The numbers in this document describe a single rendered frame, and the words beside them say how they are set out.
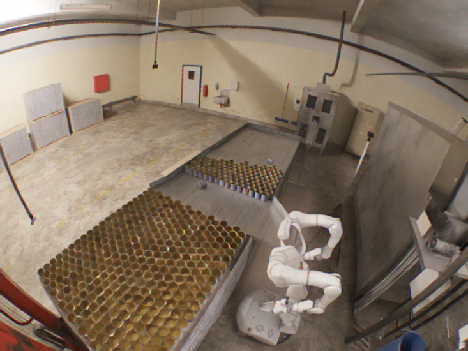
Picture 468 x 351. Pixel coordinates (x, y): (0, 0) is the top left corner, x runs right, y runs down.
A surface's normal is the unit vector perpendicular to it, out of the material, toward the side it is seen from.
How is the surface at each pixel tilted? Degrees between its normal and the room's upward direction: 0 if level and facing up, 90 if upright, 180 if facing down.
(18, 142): 90
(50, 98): 92
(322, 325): 0
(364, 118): 90
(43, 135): 90
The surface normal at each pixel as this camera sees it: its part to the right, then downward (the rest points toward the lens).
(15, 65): 0.90, 0.31
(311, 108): -0.43, 0.45
